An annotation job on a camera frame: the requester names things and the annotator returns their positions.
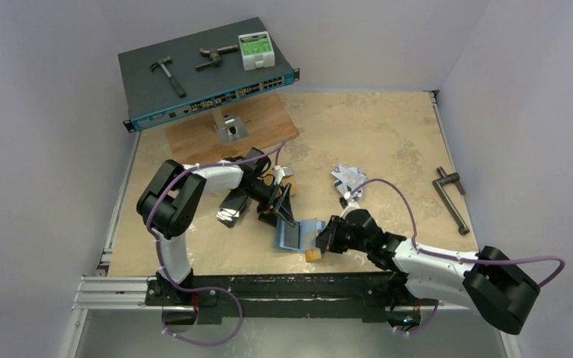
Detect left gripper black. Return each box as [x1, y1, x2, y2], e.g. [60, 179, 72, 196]
[240, 179, 294, 230]

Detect black credit card stack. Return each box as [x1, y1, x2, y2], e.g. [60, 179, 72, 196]
[216, 189, 248, 228]

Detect white green electrical module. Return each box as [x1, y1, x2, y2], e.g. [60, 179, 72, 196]
[238, 31, 275, 71]

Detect gold credit card stack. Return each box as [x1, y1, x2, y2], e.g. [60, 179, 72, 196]
[288, 182, 298, 197]

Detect aluminium frame rail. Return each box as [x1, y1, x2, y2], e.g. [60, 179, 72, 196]
[63, 239, 522, 357]

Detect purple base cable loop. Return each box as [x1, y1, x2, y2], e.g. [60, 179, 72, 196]
[160, 288, 245, 347]

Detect metal door lever handle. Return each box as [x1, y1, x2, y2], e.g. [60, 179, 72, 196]
[432, 166, 471, 236]

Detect bronze door handle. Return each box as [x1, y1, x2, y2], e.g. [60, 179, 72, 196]
[195, 44, 239, 72]

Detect metal stand bracket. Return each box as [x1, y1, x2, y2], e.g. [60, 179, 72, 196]
[211, 107, 249, 145]

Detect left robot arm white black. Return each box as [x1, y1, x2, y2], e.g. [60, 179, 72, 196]
[137, 148, 298, 305]

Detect blue card holder wallet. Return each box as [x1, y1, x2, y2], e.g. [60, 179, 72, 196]
[275, 219, 326, 253]

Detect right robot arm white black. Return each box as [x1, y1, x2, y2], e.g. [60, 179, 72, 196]
[315, 209, 540, 335]

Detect small hammer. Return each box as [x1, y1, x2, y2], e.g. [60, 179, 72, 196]
[149, 56, 187, 98]

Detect wooden board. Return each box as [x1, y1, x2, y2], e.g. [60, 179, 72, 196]
[165, 94, 298, 164]

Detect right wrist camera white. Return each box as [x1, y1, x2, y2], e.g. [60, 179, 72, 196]
[339, 196, 360, 218]

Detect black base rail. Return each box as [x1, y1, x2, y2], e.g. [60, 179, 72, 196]
[145, 271, 436, 327]

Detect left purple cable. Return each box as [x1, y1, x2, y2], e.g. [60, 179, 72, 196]
[145, 139, 289, 298]

